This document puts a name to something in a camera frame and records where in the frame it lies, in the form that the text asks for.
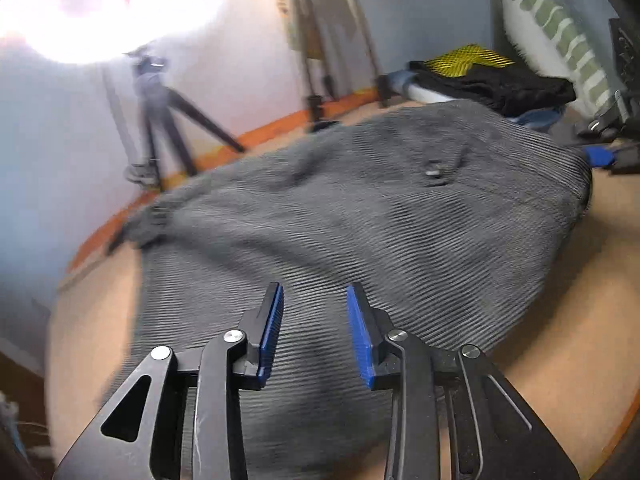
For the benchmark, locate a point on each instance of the grey pants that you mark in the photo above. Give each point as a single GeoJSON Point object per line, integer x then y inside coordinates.
{"type": "Point", "coordinates": [448, 215]}

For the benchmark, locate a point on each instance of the tall grey tripod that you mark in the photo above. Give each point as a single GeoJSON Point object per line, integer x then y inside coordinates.
{"type": "Point", "coordinates": [310, 26]}

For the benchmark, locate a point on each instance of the green striped white pillow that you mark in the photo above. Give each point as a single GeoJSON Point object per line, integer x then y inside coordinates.
{"type": "Point", "coordinates": [553, 42]}

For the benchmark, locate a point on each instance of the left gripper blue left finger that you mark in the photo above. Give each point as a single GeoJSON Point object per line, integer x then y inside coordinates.
{"type": "Point", "coordinates": [261, 328]}

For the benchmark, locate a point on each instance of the small black tripod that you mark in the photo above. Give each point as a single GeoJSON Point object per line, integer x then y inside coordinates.
{"type": "Point", "coordinates": [157, 103]}

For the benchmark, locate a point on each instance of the light blue folded towel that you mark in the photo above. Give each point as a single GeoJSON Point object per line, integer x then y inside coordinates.
{"type": "Point", "coordinates": [402, 83]}

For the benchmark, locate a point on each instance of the bright ring light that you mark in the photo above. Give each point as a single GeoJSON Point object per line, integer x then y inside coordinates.
{"type": "Point", "coordinates": [82, 32]}

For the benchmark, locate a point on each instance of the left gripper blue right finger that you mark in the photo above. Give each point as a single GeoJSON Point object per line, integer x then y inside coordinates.
{"type": "Point", "coordinates": [378, 367]}

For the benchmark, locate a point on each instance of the black and yellow folded garment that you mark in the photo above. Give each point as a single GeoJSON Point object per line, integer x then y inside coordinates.
{"type": "Point", "coordinates": [482, 75]}

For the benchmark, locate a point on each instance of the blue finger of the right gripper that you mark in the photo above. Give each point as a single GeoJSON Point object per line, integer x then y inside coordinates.
{"type": "Point", "coordinates": [599, 157]}

